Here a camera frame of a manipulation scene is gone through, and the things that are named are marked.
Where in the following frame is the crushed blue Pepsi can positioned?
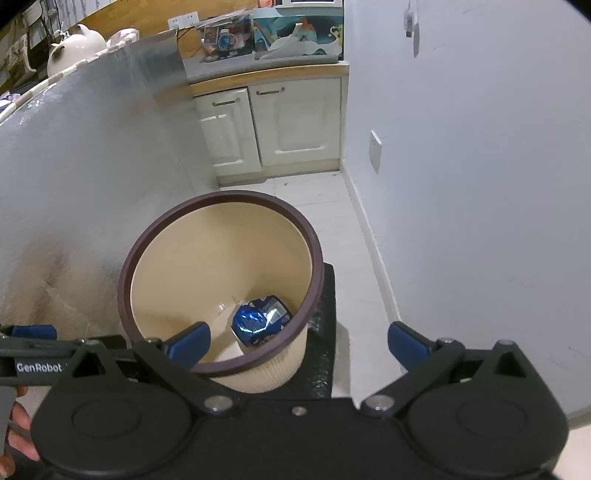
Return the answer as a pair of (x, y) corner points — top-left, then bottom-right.
(230, 295), (293, 348)

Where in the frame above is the white wall socket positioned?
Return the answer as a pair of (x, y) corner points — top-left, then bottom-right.
(167, 11), (199, 30)

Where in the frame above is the person's left hand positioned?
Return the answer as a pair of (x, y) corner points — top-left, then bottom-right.
(1, 386), (40, 479)

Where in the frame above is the checkered tablecloth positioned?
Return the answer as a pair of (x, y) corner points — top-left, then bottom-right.
(1, 32), (217, 339)

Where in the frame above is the cream cabinet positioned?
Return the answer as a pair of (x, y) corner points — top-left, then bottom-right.
(189, 61), (349, 185)

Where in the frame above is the black stool under bin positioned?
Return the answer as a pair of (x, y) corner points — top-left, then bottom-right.
(276, 263), (337, 399)

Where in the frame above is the cream cat-shaped ceramic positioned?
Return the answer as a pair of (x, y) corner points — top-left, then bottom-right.
(46, 24), (107, 77)

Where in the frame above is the white wall switch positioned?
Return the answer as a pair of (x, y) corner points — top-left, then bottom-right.
(369, 130), (383, 174)

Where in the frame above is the beige round trash bin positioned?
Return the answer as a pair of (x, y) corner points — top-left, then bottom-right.
(117, 190), (325, 394)

